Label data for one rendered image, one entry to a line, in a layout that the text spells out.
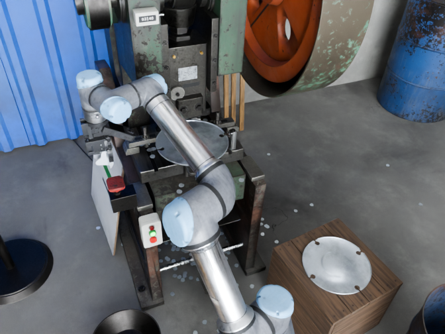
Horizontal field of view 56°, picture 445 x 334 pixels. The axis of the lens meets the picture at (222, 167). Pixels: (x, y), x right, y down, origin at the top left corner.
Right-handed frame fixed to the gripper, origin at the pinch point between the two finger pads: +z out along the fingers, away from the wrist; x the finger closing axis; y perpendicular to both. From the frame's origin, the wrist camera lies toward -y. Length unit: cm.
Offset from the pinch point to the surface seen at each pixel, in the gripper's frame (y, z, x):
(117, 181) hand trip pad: -0.9, 8.5, -0.1
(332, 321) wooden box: -65, 49, 59
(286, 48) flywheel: -69, -29, -9
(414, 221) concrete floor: -163, 84, 10
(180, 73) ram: -30.2, -22.5, -14.3
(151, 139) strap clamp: -19.2, 9.4, -20.9
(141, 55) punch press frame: -15.9, -33.5, -10.0
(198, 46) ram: -37, -32, -14
